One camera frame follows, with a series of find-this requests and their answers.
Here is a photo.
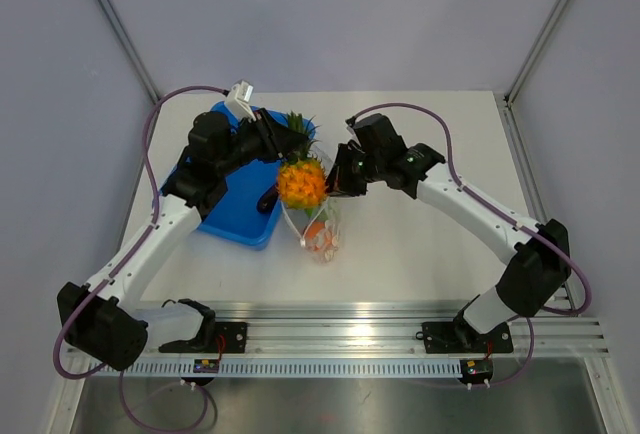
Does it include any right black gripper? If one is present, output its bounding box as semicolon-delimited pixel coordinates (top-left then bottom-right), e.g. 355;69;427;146
319;143;385;197

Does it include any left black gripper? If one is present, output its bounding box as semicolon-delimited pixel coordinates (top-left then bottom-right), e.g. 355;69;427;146
216;108;308;178

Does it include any toy pineapple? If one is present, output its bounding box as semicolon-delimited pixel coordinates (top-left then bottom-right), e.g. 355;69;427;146
275;111;327;210

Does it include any dark purple toy eggplant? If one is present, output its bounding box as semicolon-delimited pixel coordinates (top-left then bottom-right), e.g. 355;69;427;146
256;184;279;214

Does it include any clear zip top bag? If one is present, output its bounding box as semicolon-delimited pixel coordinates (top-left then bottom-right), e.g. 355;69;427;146
275;141;341;264

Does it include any orange toy fruit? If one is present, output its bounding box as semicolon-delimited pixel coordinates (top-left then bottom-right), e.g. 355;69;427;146
304;221;332;251

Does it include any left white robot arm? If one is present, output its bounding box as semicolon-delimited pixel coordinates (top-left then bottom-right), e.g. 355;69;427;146
57;109;310;371

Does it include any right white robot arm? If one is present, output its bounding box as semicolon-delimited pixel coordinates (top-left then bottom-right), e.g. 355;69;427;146
327;141;570;352

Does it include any blue plastic bin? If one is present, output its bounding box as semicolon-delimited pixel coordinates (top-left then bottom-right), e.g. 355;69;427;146
160;103;287;250

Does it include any right small circuit board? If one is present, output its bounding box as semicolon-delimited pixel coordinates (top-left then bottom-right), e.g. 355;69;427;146
460;358;494;386

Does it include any small circuit board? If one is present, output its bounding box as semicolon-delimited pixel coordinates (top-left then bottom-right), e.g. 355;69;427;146
193;359;220;374
460;358;494;386

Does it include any left small circuit board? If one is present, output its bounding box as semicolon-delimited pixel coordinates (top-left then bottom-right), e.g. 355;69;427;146
193;359;220;374

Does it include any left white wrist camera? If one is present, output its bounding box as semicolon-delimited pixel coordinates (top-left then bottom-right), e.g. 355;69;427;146
224;80;256;122

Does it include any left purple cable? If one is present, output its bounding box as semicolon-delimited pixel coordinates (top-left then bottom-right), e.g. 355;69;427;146
53;85;236;429

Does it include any aluminium rail frame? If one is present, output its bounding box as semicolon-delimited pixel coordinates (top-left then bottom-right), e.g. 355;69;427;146
67;301;611;358

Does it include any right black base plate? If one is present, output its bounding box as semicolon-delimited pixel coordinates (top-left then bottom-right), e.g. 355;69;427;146
414;321;514;354

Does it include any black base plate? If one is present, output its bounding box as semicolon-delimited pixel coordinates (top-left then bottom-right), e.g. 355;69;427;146
414;321;514;354
158;321;248;354

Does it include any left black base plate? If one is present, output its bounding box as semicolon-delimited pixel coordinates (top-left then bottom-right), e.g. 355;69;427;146
158;321;248;354

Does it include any white slotted cable duct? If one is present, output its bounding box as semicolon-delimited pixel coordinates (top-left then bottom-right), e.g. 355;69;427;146
88;358;464;379

